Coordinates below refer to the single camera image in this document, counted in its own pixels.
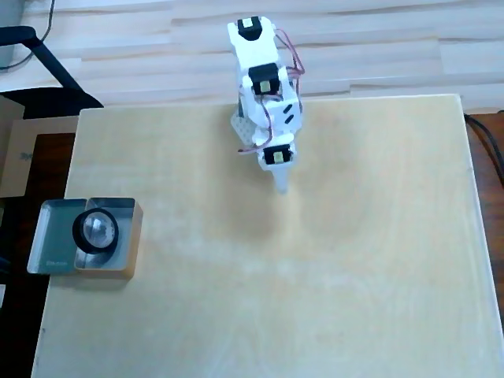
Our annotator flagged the rectangular metal tray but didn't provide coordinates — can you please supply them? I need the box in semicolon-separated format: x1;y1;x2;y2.
26;196;145;281

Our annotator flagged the grey monitor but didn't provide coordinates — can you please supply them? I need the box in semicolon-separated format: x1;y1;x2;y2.
0;0;25;69

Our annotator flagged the thick black cable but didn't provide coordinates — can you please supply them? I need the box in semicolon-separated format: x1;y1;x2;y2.
463;113;504;178

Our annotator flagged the red servo cable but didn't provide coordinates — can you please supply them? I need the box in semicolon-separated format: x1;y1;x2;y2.
275;29;306;92
238;101;276;156

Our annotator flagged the white perforated base plate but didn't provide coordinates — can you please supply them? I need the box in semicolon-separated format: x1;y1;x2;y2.
230;112;257;149

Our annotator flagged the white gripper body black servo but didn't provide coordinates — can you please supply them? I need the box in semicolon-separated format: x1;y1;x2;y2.
258;140;298;172

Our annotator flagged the thin black cable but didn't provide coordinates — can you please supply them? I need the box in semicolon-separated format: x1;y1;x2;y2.
0;0;56;74

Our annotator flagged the black tape roll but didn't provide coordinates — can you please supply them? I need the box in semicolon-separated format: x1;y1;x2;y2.
72;208;120;256

